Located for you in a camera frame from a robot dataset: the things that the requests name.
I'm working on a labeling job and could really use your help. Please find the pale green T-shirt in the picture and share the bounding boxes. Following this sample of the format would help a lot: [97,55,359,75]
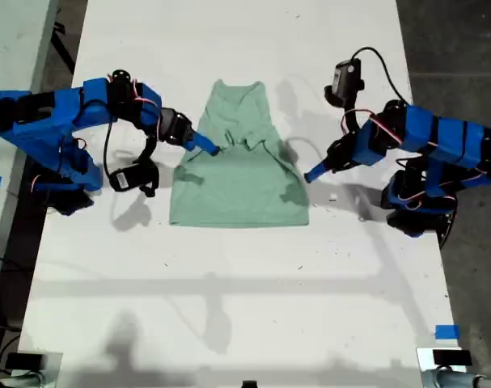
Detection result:
[168,79,311,228]

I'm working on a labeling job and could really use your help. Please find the black stand leg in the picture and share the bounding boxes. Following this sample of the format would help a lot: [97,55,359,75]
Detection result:
[50,22,77,76]

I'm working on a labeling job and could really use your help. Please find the pale side table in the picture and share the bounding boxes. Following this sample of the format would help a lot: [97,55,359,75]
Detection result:
[0,0,62,312]

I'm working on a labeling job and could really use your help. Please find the square blue tape piece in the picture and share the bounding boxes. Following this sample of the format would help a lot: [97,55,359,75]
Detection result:
[434,324,460,340]

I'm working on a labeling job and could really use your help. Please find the small black box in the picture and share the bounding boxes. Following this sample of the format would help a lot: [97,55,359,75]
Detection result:
[433,349,472,367]
[5,352,44,371]

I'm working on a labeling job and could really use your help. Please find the grey metal tube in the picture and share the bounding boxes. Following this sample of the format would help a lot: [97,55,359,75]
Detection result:
[421,369,491,388]
[0,370,48,388]

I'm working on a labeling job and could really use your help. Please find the black camera cable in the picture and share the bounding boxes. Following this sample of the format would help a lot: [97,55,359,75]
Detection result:
[102,116,119,181]
[352,47,410,106]

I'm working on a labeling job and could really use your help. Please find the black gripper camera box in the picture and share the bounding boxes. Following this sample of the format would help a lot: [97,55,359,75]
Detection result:
[324,58,366,109]
[107,161,160,198]

